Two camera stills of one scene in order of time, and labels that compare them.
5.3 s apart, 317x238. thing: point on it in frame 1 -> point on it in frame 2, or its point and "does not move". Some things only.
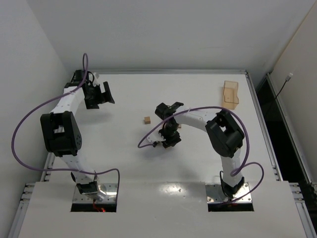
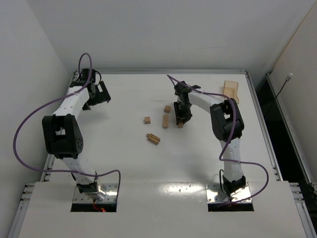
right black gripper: x=171 y=140 -> x=182 y=114
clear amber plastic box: x=230 y=98 does not move
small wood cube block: x=146 y=120 does not move
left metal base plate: x=111 y=190 does not move
